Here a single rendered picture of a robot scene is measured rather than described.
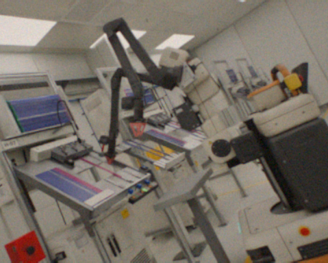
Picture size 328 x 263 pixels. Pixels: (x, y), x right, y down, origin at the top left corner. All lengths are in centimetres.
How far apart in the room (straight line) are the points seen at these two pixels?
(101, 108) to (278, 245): 229
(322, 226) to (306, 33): 789
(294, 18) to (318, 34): 66
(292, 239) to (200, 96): 85
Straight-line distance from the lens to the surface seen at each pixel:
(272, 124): 174
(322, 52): 940
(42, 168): 230
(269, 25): 958
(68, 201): 198
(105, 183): 220
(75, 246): 216
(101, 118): 352
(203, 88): 192
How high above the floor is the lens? 88
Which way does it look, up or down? 3 degrees up
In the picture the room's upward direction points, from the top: 26 degrees counter-clockwise
